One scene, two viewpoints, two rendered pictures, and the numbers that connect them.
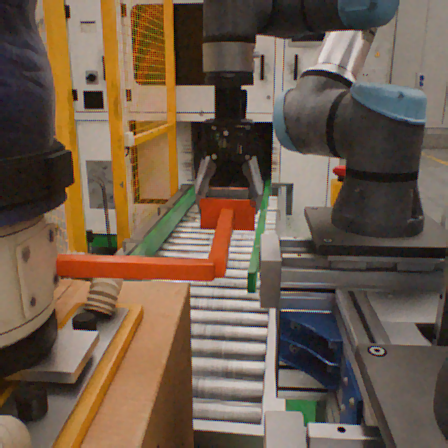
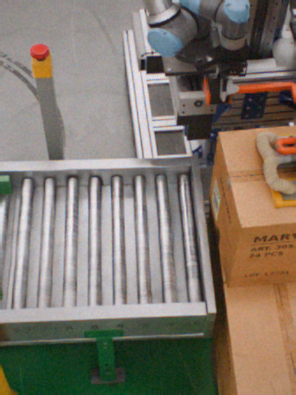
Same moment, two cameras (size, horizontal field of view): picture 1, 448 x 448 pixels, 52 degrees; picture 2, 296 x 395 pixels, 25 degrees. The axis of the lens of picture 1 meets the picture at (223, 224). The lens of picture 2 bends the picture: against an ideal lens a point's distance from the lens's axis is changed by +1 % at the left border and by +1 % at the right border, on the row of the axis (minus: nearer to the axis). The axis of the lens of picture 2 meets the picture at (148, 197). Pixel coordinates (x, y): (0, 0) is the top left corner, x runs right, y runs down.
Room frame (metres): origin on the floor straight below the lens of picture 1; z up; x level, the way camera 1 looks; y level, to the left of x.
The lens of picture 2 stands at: (1.26, 1.55, 2.72)
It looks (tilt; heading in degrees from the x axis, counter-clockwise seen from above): 54 degrees down; 259
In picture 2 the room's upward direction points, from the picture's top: 1 degrees clockwise
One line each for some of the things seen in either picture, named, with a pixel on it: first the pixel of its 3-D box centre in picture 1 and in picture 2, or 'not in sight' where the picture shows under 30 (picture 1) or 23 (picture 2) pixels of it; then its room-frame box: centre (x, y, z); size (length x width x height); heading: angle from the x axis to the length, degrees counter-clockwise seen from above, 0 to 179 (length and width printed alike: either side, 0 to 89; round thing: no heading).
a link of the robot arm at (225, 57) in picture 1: (231, 61); (233, 37); (0.70, -0.01, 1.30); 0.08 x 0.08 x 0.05
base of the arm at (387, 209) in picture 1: (378, 195); (193, 38); (0.75, -0.26, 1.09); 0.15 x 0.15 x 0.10
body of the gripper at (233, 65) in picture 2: (228, 119); (232, 57); (0.69, -0.01, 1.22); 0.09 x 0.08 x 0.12; 177
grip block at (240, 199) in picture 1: (229, 208); (218, 91); (0.72, -0.01, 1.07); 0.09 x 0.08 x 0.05; 86
